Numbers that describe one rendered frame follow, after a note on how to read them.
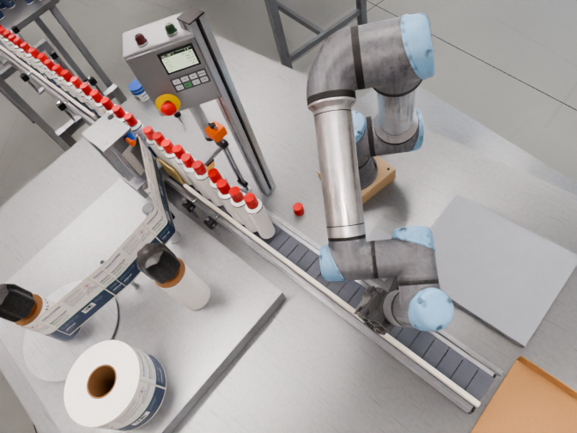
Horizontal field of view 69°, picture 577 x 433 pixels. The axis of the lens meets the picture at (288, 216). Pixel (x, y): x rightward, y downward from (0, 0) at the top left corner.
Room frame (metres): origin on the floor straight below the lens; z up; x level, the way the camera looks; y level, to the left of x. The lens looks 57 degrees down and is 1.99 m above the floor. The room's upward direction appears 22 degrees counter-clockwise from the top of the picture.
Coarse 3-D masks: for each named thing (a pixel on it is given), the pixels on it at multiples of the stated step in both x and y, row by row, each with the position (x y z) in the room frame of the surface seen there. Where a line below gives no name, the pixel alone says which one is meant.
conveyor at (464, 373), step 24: (264, 240) 0.67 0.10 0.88; (288, 240) 0.63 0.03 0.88; (312, 264) 0.53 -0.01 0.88; (336, 288) 0.43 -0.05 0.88; (360, 288) 0.41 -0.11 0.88; (408, 336) 0.24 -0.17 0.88; (432, 336) 0.22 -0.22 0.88; (432, 360) 0.16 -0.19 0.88; (456, 360) 0.14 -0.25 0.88; (480, 384) 0.08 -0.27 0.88
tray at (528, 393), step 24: (528, 360) 0.09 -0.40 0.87; (504, 384) 0.06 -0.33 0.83; (528, 384) 0.04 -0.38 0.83; (552, 384) 0.02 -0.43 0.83; (504, 408) 0.02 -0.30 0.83; (528, 408) 0.00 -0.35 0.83; (552, 408) -0.02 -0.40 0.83; (576, 408) -0.04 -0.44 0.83; (480, 432) -0.01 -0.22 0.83; (504, 432) -0.03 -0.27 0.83; (528, 432) -0.05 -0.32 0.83; (552, 432) -0.06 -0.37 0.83; (576, 432) -0.08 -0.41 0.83
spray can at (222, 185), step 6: (222, 180) 0.78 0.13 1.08; (216, 186) 0.77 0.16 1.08; (222, 186) 0.76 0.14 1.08; (228, 186) 0.76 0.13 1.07; (222, 192) 0.76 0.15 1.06; (228, 192) 0.76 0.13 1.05; (222, 198) 0.75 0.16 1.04; (228, 198) 0.75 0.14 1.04; (228, 204) 0.75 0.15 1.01; (228, 210) 0.76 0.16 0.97; (234, 210) 0.75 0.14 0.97; (234, 216) 0.75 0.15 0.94; (240, 222) 0.75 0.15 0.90
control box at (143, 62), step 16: (176, 16) 0.94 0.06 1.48; (128, 32) 0.96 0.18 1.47; (144, 32) 0.94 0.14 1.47; (160, 32) 0.91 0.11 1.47; (128, 48) 0.90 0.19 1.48; (144, 48) 0.88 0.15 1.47; (160, 48) 0.86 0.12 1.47; (128, 64) 0.88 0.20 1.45; (144, 64) 0.87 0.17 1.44; (160, 64) 0.87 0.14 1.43; (144, 80) 0.87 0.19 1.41; (160, 80) 0.87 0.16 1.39; (160, 96) 0.87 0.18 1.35; (176, 96) 0.87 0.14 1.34; (192, 96) 0.86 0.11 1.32; (208, 96) 0.86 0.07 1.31; (160, 112) 0.88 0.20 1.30; (176, 112) 0.87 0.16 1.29
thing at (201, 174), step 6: (198, 162) 0.88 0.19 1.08; (198, 168) 0.86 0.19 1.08; (204, 168) 0.87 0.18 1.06; (198, 174) 0.86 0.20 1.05; (204, 174) 0.86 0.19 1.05; (198, 180) 0.86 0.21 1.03; (204, 180) 0.85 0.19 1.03; (204, 186) 0.85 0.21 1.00; (210, 186) 0.85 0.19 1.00; (210, 192) 0.85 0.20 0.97; (210, 198) 0.86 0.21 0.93; (216, 198) 0.85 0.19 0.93; (216, 204) 0.85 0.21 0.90; (222, 204) 0.85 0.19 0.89
